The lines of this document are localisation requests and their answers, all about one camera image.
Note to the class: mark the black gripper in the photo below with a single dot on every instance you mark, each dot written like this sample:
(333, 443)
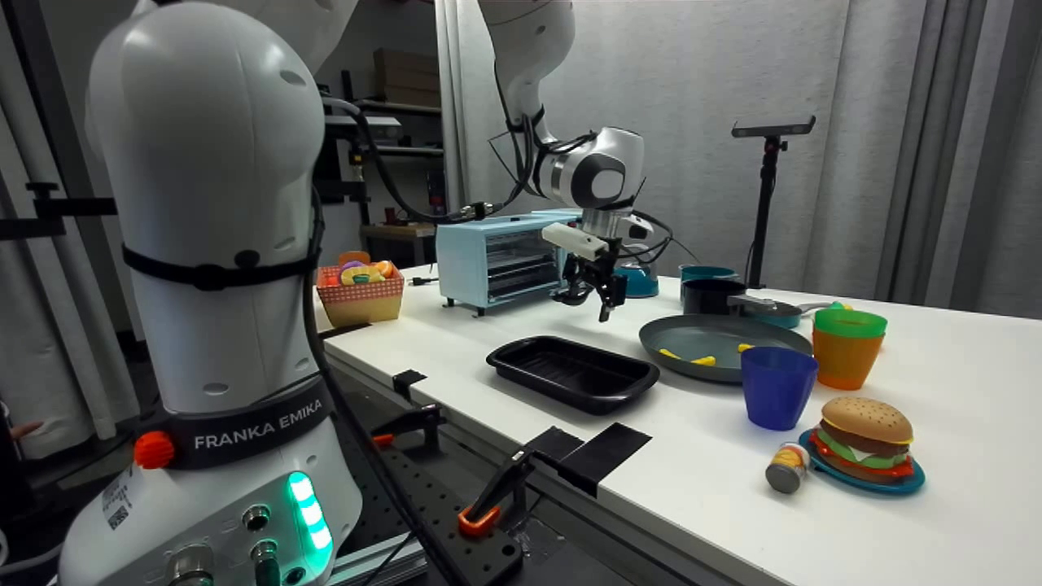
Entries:
(585, 276)

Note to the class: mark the light blue toaster oven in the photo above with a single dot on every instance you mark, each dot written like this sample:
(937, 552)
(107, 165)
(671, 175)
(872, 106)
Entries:
(498, 260)

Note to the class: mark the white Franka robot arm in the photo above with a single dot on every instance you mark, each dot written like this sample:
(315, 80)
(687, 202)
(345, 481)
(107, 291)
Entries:
(209, 125)

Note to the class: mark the teal kettle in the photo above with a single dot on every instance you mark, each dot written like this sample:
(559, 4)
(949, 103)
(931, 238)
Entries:
(638, 282)

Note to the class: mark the black rectangular baking tray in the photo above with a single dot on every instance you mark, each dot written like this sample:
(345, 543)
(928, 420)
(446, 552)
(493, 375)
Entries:
(577, 375)

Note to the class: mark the teal pot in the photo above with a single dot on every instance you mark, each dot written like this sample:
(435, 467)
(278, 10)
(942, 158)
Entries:
(694, 275)

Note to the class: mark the black pot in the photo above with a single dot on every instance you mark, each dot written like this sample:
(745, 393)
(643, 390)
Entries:
(711, 296)

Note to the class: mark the grey round plate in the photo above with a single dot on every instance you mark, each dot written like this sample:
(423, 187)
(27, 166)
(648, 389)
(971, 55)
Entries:
(723, 337)

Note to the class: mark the blue plastic cup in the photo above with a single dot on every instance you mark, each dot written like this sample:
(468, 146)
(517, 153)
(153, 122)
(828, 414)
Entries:
(777, 385)

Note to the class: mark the basket of toy fruit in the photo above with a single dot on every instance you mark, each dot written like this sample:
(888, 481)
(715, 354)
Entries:
(358, 291)

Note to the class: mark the orange cup with green cup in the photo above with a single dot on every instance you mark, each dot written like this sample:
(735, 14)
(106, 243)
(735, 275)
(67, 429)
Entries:
(843, 347)

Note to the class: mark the toy hamburger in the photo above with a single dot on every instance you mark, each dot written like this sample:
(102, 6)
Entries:
(863, 436)

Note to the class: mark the small blue plate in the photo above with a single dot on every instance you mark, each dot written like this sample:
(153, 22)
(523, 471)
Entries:
(888, 488)

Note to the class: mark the black table bracket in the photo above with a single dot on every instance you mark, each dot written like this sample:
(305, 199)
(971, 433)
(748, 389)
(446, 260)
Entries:
(585, 464)

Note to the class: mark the black camera stand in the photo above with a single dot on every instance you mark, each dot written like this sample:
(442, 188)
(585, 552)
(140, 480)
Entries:
(772, 143)

